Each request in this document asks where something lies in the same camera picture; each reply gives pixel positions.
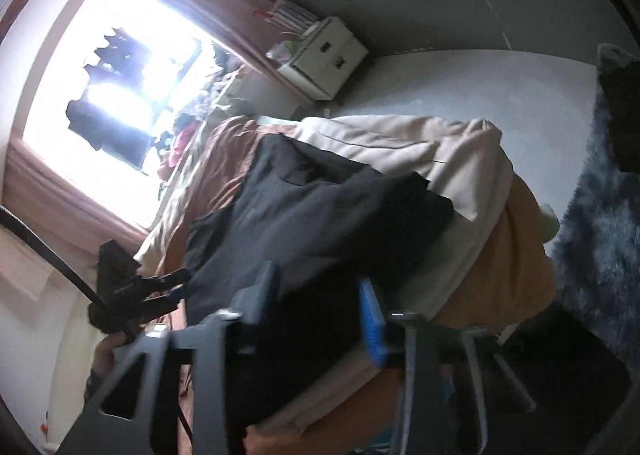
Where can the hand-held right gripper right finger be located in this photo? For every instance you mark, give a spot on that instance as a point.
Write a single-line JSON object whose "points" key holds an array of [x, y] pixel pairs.
{"points": [[372, 325]]}

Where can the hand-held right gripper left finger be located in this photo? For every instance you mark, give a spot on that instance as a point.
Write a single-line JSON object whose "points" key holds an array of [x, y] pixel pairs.
{"points": [[255, 315]]}

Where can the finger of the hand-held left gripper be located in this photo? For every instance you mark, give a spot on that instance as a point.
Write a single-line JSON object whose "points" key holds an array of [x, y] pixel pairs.
{"points": [[160, 305], [160, 279]]}

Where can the black shirt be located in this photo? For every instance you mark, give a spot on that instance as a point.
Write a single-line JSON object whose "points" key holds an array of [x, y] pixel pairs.
{"points": [[310, 215]]}

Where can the person's left forearm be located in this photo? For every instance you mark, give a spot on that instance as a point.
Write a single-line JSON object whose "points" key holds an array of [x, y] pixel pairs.
{"points": [[96, 387]]}

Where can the dark hanging clothes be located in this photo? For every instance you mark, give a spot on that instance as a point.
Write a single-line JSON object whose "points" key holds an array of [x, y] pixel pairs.
{"points": [[110, 130]]}

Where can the pile of clothes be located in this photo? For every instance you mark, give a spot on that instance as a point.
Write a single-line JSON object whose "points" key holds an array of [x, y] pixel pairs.
{"points": [[210, 90]]}

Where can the person's left hand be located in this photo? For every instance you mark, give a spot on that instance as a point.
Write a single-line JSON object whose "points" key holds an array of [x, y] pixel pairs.
{"points": [[106, 355]]}

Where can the beige duvet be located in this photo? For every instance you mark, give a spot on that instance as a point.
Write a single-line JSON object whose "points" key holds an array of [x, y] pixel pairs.
{"points": [[167, 205]]}

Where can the pink curtain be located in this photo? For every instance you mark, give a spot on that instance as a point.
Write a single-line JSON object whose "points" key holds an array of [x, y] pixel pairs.
{"points": [[60, 185], [200, 0]]}

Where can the pink cushion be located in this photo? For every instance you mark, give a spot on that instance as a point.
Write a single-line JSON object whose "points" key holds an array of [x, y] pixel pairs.
{"points": [[182, 141]]}

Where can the rust orange bed sheet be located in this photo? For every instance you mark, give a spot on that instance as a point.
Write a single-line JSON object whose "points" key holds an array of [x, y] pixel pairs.
{"points": [[510, 260]]}

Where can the beige bed cover with piping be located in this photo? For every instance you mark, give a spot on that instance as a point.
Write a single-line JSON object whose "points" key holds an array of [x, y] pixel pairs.
{"points": [[400, 145]]}

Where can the pale soft object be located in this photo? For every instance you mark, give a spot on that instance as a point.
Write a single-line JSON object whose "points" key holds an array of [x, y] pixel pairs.
{"points": [[549, 222]]}

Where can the grey shaggy rug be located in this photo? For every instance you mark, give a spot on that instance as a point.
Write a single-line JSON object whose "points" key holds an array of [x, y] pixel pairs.
{"points": [[600, 235]]}

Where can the bright window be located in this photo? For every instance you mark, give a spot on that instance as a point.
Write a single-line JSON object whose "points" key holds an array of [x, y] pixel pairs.
{"points": [[150, 25]]}

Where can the white nightstand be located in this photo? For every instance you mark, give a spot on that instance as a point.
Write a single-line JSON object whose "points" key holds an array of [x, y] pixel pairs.
{"points": [[325, 60]]}

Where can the row of books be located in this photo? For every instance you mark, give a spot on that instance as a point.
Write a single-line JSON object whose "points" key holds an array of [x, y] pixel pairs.
{"points": [[290, 15]]}

